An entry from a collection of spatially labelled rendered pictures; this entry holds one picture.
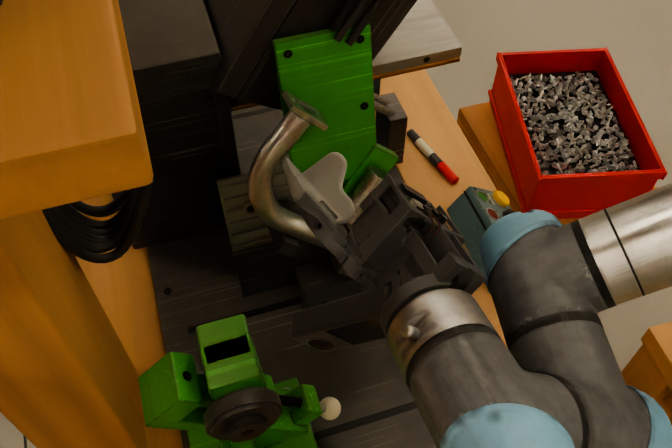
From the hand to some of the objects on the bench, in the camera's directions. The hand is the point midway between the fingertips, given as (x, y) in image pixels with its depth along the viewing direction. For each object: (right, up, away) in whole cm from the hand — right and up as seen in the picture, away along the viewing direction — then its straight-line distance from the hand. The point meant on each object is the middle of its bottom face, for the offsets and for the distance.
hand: (336, 196), depth 69 cm
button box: (+24, -9, +40) cm, 47 cm away
